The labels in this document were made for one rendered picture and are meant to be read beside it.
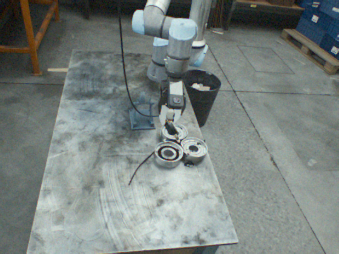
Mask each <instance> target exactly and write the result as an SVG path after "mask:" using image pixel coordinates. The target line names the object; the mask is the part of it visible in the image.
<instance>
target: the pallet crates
mask: <svg viewBox="0 0 339 254"><path fill-rule="evenodd" d="M313 5H317V7H313ZM282 31H283V32H282V34H281V36H280V37H281V38H282V39H283V40H284V41H286V42H287V43H288V44H289V45H291V46H292V47H293V48H295V49H296V50H297V51H299V52H300V53H301V54H303V55H304V56H305V57H307V58H308V59H309V60H311V61H312V62H313V63H314V64H316V65H317V66H318V67H320V68H321V69H322V70H324V72H326V73H328V75H334V74H335V73H336V72H337V70H338V69H339V0H323V3H322V4H309V3H307V5H306V7H305V8H304V11H303V14H302V15H301V18H300V20H299V22H298V25H297V28H296V29H292V30H291V29H283V30H282ZM291 37H293V38H295V39H296V40H297V41H299V42H301V43H302V44H303V46H302V48H300V47H299V46H298V45H297V44H295V43H294V42H293V41H291ZM312 52H314V53H315V54H317V55H318V56H320V57H321V58H323V59H324V60H325V61H326V64H325V65H323V64H322V63H321V62H320V61H318V60H316V58H314V57H312V56H311V54H312Z"/></svg>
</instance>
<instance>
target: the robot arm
mask: <svg viewBox="0 0 339 254"><path fill-rule="evenodd" d="M169 4H170V0H148V1H147V3H146V7H145V9H144V11H142V10H136V11H135V12H134V16H133V20H132V28H133V30H134V32H137V33H139V34H142V35H146V36H153V37H154V43H153V45H154V47H153V56H152V61H151V63H150V66H149V67H148V70H147V76H148V78H149V79H151V80H153V81H154V82H160V83H161V84H160V91H159V94H160V99H159V100H158V104H157V105H158V112H159V117H160V122H161V124H162V126H165V123H166V122H165V120H166V114H167V112H168V111H169V109H173V111H174V115H173V121H172V122H173V123H174V125H175V124H176V123H177V122H178V121H179V119H180V116H182V114H183V112H184V110H185V107H186V97H184V96H183V95H185V93H184V92H183V89H184V88H183V79H182V77H185V76H186V74H187V70H188V66H191V67H200V66H201V64H202V62H203V59H204V57H205V54H206V51H207V48H208V46H207V45H206V40H205V39H204V35H205V31H206V25H207V21H208V18H209V12H210V8H211V4H212V0H193V1H192V4H191V10H190V14H189V19H182V18H171V17H167V16H165V15H166V11H167V9H168V7H169ZM167 105H168V106H167Z"/></svg>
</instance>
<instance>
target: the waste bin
mask: <svg viewBox="0 0 339 254"><path fill-rule="evenodd" d="M182 79H183V83H184V86H185V88H186V90H187V95H188V97H189V99H190V102H191V106H192V108H193V111H194V113H195V116H196V120H197V123H198V124H199V128H201V127H203V126H204V124H205V123H206V121H207V119H208V116H209V113H210V111H211V109H212V108H211V107H212V105H213V103H214V101H215V99H216V97H217V95H218V92H219V89H220V87H221V81H220V80H219V78H218V77H217V76H215V75H214V74H213V73H210V72H209V71H204V70H198V69H191V70H187V74H186V76H185V77H182ZM194 83H197V84H198V85H199V84H200V83H201V84H203V86H205V87H210V88H209V91H204V90H198V89H196V88H194V87H192V85H193V84H194Z"/></svg>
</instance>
